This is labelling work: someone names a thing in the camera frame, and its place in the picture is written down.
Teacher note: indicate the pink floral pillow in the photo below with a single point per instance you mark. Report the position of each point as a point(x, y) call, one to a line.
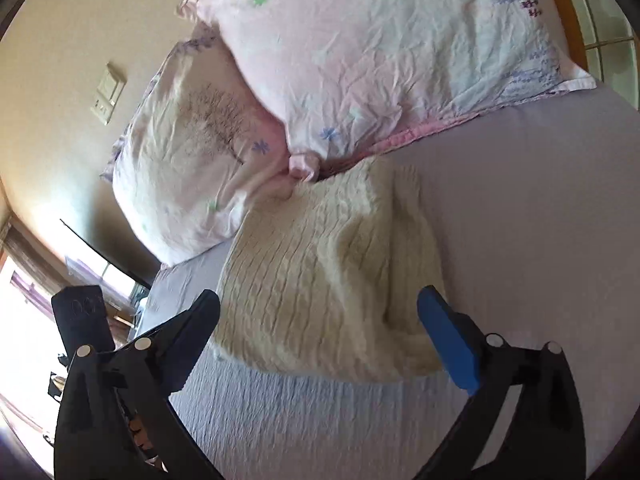
point(380, 55)

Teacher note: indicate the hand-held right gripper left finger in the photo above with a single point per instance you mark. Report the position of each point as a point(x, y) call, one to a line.
point(192, 332)

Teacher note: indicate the bed with grey sheet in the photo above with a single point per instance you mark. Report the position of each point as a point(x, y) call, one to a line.
point(500, 260)

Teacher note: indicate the cream knitted blanket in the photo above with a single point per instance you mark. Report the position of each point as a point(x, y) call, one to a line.
point(320, 280)

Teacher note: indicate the wooden headboard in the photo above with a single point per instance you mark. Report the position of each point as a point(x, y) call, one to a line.
point(565, 10)

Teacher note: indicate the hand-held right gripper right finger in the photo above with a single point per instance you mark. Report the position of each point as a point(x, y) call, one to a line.
point(447, 340)

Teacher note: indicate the white tree print pillow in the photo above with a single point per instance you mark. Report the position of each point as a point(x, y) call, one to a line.
point(195, 160)

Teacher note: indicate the beige wall switch plate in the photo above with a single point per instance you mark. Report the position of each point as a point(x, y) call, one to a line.
point(107, 95)

